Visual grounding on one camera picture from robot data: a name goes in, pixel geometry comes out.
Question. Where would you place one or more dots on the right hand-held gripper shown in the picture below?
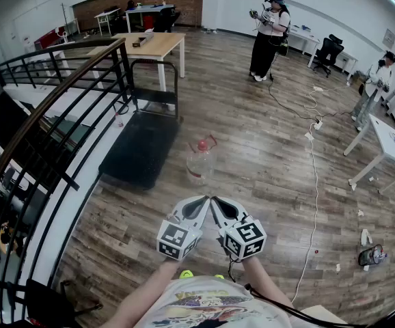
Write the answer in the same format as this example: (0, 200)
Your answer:
(245, 239)

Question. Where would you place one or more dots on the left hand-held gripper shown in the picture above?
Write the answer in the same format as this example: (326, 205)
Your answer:
(177, 239)

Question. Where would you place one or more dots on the black platform trolley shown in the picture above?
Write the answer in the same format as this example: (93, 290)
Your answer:
(139, 149)

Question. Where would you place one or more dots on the person's left forearm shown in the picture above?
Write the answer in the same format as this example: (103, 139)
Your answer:
(143, 292)

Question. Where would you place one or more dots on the person's right forearm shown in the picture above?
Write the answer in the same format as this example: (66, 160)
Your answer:
(266, 282)

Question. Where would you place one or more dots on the person's right yellow shoe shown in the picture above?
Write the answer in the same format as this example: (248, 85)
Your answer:
(219, 276)

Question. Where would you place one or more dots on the person's yellow shoe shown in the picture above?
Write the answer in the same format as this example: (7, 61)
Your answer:
(219, 276)
(185, 274)

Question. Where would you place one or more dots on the person's left yellow shoe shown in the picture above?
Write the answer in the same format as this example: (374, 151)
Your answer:
(185, 274)

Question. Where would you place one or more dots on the person's white printed t-shirt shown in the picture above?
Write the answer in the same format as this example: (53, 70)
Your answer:
(211, 306)

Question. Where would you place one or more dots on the small red-capped bottle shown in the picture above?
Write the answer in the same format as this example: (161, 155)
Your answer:
(119, 121)

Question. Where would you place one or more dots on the light wooden board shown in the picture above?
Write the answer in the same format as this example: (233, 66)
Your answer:
(320, 314)

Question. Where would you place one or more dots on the crumpled white paper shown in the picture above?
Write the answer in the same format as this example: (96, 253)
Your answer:
(365, 238)

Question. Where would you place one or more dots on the crumpled bag on floor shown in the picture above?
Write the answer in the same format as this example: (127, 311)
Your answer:
(371, 255)

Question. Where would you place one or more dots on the black railing wooden handrail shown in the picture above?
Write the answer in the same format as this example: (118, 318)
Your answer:
(126, 77)

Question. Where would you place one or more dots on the wooden table white legs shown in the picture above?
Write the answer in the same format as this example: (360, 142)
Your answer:
(156, 44)

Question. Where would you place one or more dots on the white square table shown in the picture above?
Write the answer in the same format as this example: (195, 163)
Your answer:
(392, 142)

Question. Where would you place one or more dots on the long grey metal tray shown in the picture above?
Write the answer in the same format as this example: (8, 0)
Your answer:
(143, 40)

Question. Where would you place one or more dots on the cardboard box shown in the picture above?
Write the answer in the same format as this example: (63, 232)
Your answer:
(358, 79)

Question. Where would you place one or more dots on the black office chair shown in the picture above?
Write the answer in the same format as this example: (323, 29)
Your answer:
(165, 19)
(329, 51)

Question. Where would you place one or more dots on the white desk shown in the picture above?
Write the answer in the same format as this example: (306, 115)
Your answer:
(307, 36)
(349, 58)

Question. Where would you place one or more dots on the red bin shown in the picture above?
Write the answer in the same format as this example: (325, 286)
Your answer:
(148, 22)

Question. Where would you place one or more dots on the blue-top table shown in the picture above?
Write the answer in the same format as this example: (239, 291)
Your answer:
(149, 9)

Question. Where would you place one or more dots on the small white table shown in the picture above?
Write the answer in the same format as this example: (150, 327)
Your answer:
(107, 13)

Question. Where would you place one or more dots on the red cabinet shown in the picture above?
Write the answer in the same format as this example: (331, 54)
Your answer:
(48, 37)

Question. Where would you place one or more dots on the wall poster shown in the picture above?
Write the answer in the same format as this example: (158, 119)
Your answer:
(389, 38)

